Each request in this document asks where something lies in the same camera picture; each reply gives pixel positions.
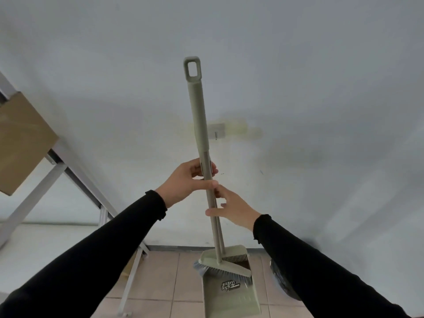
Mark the grey-green dustpan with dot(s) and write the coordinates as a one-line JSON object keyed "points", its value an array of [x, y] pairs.
{"points": [[232, 301]]}

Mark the black trash bin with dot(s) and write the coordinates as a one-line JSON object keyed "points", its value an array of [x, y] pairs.
{"points": [[285, 281]]}

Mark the grey-green broom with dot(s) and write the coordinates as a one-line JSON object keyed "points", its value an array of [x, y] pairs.
{"points": [[197, 112]]}

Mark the wooden table white metal frame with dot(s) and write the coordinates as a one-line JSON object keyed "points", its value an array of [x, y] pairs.
{"points": [[23, 139]]}

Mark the person's left forearm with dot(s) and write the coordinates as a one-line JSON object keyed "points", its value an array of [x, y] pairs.
{"points": [[86, 258]]}

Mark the person's left hand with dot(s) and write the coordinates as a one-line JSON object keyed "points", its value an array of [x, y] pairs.
{"points": [[180, 185]]}

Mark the brown cardboard piece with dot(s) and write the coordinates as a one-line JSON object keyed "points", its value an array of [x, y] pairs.
{"points": [[130, 266]]}

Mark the person's right hand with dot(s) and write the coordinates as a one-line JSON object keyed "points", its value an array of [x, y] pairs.
{"points": [[238, 210]]}

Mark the person's right forearm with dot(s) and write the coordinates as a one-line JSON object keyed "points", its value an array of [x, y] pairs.
{"points": [[324, 281]]}

